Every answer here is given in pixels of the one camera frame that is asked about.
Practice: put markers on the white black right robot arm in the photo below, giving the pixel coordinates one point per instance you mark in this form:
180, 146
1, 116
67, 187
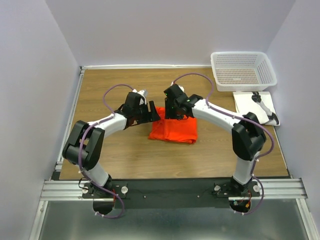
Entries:
248, 138

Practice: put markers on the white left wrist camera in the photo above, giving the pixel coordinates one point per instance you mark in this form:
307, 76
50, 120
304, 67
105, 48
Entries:
142, 94

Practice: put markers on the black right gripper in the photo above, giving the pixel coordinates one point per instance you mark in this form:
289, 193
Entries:
168, 113

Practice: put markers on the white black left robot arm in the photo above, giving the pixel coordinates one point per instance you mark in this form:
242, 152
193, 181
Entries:
84, 144

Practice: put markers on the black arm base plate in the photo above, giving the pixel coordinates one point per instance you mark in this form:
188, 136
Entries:
175, 193

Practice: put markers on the orange t shirt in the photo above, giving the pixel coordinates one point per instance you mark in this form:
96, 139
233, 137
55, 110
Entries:
173, 130

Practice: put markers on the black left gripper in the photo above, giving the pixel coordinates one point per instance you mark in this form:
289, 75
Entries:
151, 116

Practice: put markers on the white plastic mesh basket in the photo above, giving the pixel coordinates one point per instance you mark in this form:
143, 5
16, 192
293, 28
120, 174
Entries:
242, 71

